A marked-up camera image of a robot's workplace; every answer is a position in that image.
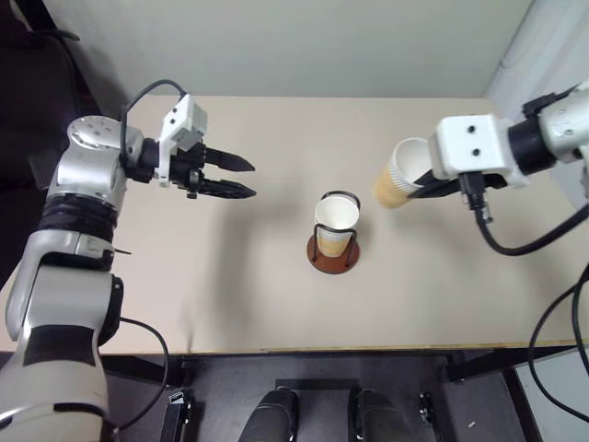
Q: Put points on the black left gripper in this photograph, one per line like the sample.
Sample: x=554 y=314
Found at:
x=188 y=168

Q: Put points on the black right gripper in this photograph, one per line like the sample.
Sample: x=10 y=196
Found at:
x=498 y=180

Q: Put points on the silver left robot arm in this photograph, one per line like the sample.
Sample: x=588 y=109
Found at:
x=69 y=294

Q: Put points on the black office chair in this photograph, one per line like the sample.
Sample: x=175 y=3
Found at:
x=32 y=92

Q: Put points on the black floor platform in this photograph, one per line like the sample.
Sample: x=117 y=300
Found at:
x=317 y=384

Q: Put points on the dark rounded shape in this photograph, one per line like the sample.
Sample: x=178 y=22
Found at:
x=379 y=416
x=271 y=416

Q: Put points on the white cabinet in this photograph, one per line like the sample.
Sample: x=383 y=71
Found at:
x=552 y=405

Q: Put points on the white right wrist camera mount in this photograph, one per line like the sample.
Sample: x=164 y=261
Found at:
x=469 y=147

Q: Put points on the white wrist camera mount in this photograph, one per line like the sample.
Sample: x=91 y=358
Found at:
x=469 y=147
x=184 y=124

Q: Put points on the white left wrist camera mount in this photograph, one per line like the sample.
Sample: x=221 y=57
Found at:
x=184 y=124

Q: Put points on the black table frame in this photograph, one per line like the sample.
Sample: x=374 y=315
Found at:
x=368 y=357

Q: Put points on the black table foot bracket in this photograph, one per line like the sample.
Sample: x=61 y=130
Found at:
x=427 y=407
x=178 y=410

